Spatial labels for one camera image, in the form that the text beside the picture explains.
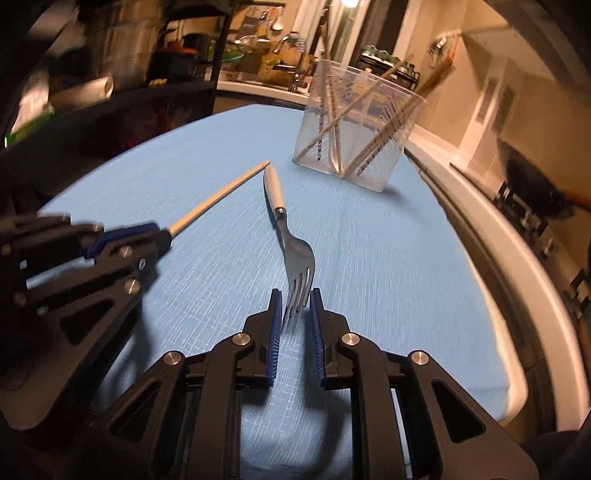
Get white framed window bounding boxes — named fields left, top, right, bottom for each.
left=318, top=0, right=411, bottom=63

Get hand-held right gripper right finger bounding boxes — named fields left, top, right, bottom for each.
left=310, top=288, right=540, bottom=480

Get white handled fork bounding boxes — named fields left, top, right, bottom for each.
left=262, top=166, right=316, bottom=333

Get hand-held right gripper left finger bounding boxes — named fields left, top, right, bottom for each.
left=81, top=289, right=282, bottom=480

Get clay pot with orange lid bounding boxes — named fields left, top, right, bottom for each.
left=152, top=41, right=204, bottom=79

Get black spice rack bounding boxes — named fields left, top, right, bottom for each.
left=360, top=45, right=422, bottom=80

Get stainless steel steamer pot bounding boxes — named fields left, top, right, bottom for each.
left=76, top=0, right=160, bottom=88

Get hanging kitchen tools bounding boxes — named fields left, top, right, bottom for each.
left=428, top=30, right=464, bottom=65

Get clear plastic container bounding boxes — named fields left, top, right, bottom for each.
left=293, top=58, right=423, bottom=193

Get blue table cloth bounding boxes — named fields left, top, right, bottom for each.
left=39, top=102, right=515, bottom=480

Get single wooden chopstick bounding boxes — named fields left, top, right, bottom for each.
left=168, top=160, right=271, bottom=237

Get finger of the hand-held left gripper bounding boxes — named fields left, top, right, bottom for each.
left=0, top=256, right=158, bottom=432
left=0, top=213, right=172, bottom=278

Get chrome faucet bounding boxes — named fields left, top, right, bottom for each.
left=272, top=34, right=308, bottom=92

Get black shelf rack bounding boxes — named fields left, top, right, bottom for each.
left=0, top=0, right=232, bottom=153

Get white paper roll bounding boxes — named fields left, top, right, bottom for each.
left=50, top=76, right=115, bottom=112

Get black gas stove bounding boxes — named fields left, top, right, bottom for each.
left=492, top=180, right=591, bottom=324

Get green package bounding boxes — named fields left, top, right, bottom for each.
left=4, top=76, right=52, bottom=144

